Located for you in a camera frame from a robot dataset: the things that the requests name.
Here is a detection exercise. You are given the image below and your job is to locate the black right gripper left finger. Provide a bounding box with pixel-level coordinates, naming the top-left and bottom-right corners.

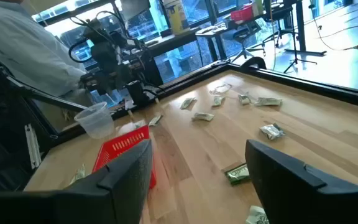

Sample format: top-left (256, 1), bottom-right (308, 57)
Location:
top-left (63, 139), bottom-right (154, 224)

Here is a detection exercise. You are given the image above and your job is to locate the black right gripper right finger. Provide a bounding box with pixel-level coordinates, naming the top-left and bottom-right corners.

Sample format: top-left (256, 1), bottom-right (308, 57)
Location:
top-left (245, 139), bottom-right (332, 224)

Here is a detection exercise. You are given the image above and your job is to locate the green white sweetener packet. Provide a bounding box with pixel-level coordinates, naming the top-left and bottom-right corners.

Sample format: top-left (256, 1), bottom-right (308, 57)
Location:
top-left (191, 112), bottom-right (215, 122)
top-left (254, 96), bottom-right (283, 107)
top-left (245, 205), bottom-right (270, 224)
top-left (211, 95), bottom-right (226, 108)
top-left (69, 164), bottom-right (86, 186)
top-left (237, 94), bottom-right (252, 106)
top-left (180, 97), bottom-right (196, 110)
top-left (224, 163), bottom-right (251, 187)
top-left (148, 114), bottom-right (163, 127)

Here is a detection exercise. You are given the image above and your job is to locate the red plastic slotted basket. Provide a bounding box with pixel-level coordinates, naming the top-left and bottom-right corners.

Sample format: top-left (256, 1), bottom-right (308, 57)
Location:
top-left (91, 124), bottom-right (157, 190)

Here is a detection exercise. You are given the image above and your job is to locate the small white paper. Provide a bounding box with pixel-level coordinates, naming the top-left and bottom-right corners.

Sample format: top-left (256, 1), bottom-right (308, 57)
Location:
top-left (259, 123), bottom-right (285, 141)

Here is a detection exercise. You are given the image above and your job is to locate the clear plastic cup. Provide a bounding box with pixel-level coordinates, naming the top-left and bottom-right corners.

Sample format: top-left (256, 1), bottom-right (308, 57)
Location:
top-left (74, 101), bottom-right (115, 139)

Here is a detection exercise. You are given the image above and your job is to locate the grey side desk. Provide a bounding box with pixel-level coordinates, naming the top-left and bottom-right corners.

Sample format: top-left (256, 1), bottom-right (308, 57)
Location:
top-left (141, 27), bottom-right (203, 58)

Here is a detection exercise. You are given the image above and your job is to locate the clear plastic wrapper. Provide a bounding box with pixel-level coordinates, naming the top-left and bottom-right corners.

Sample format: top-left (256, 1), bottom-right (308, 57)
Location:
top-left (209, 83), bottom-right (232, 96)

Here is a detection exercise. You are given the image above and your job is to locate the yellow wipes canister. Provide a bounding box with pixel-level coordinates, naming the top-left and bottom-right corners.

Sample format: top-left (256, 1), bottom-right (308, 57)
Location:
top-left (162, 0), bottom-right (191, 35)

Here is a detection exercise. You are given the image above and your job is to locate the small dark table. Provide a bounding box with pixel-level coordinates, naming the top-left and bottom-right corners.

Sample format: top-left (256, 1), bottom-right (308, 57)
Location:
top-left (195, 24), bottom-right (229, 60)

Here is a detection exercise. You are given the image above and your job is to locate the black office chair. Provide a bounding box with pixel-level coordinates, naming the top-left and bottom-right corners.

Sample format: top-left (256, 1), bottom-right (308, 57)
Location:
top-left (228, 21), bottom-right (269, 63)

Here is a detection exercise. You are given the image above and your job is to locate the person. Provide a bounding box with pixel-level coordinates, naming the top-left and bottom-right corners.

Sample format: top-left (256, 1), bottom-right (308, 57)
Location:
top-left (0, 0), bottom-right (88, 108)

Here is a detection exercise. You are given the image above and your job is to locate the red storage box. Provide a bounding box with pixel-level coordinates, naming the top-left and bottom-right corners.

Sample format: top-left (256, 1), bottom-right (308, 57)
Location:
top-left (230, 5), bottom-right (255, 23)

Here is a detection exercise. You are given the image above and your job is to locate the black tripod stand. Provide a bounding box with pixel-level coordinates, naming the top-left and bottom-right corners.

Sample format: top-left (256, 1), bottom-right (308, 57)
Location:
top-left (283, 0), bottom-right (318, 74)

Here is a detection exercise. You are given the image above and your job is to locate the black standing desk leg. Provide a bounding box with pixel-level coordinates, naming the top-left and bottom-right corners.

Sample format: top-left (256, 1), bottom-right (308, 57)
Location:
top-left (283, 0), bottom-right (328, 57)

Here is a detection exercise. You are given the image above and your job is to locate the silver metal bracket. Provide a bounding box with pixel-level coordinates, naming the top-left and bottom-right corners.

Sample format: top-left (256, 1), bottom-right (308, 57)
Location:
top-left (24, 123), bottom-right (42, 170)

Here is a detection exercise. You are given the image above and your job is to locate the black arched frame bracket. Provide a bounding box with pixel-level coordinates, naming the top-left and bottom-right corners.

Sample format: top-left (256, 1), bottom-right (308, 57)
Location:
top-left (239, 56), bottom-right (267, 71)

